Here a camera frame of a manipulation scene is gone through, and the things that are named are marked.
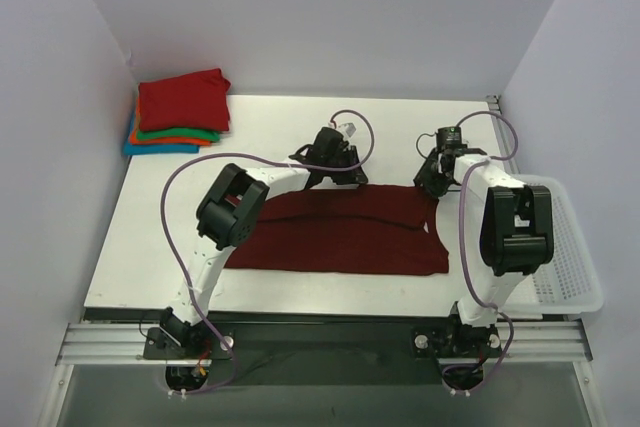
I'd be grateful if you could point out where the dark red t-shirt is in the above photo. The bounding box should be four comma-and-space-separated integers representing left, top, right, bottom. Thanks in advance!
226, 185, 449, 277

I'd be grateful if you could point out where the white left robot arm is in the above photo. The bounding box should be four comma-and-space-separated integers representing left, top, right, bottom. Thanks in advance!
160, 123, 368, 359

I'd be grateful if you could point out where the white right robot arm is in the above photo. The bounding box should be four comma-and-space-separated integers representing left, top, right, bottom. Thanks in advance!
414, 126, 554, 355

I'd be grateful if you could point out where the folded green t-shirt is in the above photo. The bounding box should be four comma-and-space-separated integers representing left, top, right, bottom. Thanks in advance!
135, 101, 222, 143

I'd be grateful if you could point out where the folded red t-shirt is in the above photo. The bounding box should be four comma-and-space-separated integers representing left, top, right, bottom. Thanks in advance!
138, 68, 231, 132

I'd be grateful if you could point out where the white perforated plastic basket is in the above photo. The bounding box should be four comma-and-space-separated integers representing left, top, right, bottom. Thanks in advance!
505, 174, 604, 317

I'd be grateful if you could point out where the folded orange t-shirt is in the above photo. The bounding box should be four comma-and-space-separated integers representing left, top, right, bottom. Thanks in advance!
128, 114, 216, 147

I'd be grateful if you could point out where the folded blue t-shirt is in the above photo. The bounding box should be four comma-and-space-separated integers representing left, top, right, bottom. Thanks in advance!
122, 119, 200, 156

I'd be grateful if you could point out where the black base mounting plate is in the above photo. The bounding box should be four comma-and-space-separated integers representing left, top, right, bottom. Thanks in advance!
138, 314, 503, 394

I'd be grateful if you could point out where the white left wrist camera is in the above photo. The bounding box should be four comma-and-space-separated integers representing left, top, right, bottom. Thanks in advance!
335, 122, 357, 139

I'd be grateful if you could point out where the aluminium right side rail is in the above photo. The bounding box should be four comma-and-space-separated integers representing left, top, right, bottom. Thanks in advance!
486, 95, 519, 174

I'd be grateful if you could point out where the aluminium rail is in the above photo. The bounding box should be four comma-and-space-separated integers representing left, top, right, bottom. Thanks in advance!
57, 321, 592, 366
486, 95, 519, 174

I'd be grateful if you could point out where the aluminium front rail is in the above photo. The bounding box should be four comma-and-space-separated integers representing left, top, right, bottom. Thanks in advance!
57, 321, 592, 366

